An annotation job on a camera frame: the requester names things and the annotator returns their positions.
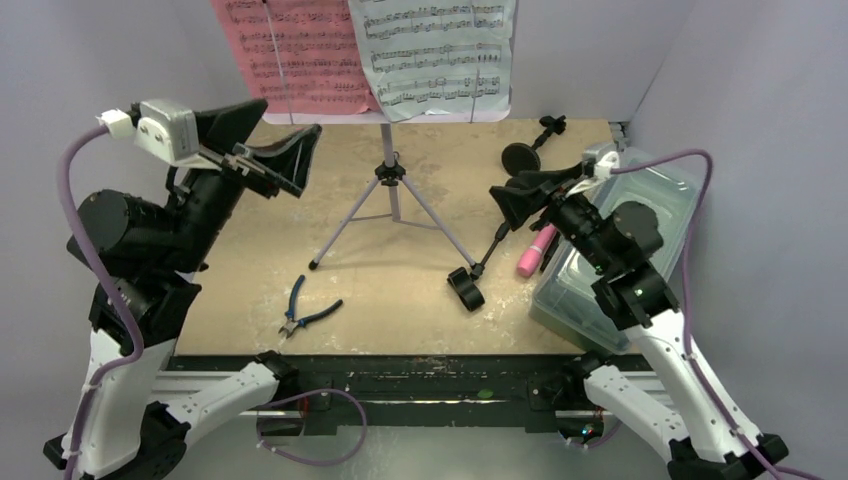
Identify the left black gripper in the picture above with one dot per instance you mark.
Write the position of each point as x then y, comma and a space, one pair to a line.
286, 162

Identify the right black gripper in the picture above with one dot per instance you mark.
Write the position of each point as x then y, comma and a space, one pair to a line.
548, 201

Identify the pink toy microphone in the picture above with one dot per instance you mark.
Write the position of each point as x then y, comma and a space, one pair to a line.
531, 258

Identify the pink sheet music page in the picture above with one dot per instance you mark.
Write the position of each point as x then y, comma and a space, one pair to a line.
301, 56

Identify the black microphone stand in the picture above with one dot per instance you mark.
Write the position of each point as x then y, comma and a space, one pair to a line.
518, 157
462, 281

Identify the lilac music stand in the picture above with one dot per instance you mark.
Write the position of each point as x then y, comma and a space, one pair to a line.
389, 173

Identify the white sheet music page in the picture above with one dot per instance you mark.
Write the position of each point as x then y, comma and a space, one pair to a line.
437, 58

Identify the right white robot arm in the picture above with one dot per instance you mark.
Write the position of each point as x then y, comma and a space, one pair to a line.
702, 435

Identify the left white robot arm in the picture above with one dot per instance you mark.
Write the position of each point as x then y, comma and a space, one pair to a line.
143, 255

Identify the black marker pen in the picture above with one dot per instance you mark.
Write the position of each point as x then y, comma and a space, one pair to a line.
548, 254

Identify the clear plastic storage box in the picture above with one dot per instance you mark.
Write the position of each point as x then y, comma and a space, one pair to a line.
564, 302

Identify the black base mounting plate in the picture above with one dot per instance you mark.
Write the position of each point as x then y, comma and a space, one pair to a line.
532, 391

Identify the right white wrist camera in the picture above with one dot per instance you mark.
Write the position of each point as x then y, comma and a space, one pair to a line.
597, 163

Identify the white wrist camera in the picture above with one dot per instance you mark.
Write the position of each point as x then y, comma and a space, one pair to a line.
164, 128
597, 163

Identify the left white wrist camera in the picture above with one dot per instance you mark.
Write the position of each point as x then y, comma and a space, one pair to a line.
164, 128

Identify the aluminium rail frame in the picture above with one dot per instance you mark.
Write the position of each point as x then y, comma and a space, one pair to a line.
293, 401

